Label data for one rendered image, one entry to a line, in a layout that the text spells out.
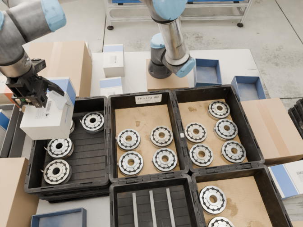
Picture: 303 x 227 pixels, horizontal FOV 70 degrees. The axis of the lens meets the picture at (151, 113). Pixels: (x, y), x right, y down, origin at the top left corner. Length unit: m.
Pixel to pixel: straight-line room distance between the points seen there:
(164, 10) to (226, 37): 2.25
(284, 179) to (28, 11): 1.00
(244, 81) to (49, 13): 1.15
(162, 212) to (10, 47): 0.72
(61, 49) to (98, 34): 1.58
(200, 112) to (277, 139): 0.35
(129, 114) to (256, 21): 2.60
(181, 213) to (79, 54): 0.93
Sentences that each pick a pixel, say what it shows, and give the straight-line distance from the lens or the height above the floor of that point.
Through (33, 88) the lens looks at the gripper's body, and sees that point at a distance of 0.68.
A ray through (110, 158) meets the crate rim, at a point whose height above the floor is 0.92.
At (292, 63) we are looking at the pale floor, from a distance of 2.95.
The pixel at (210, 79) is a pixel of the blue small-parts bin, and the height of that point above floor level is 0.70.
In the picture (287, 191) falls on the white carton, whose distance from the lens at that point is 1.01.
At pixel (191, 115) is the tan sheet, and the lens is 1.07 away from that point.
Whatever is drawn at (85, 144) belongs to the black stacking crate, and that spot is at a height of 0.83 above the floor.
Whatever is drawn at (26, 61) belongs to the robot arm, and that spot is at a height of 1.34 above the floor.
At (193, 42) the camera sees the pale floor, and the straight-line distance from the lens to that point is 2.76.
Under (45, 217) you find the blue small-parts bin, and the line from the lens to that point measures 1.11.
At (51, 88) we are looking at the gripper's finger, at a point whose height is 1.21.
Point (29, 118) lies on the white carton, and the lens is 0.77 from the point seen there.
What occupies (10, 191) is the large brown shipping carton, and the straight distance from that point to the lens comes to 0.98.
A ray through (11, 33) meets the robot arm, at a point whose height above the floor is 1.42.
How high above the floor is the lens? 1.72
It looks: 58 degrees down
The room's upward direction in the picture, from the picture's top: 2 degrees clockwise
